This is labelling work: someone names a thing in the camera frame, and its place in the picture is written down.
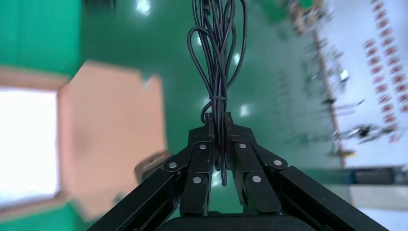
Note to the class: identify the orange cardboard box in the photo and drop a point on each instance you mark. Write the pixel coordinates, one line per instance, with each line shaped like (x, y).
(111, 127)

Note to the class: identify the white printed paper sheet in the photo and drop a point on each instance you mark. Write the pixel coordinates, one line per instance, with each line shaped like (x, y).
(25, 143)

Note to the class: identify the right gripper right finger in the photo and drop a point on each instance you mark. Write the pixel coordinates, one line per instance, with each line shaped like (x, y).
(251, 165)

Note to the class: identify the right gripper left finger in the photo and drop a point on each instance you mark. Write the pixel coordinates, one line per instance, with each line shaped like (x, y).
(197, 165)

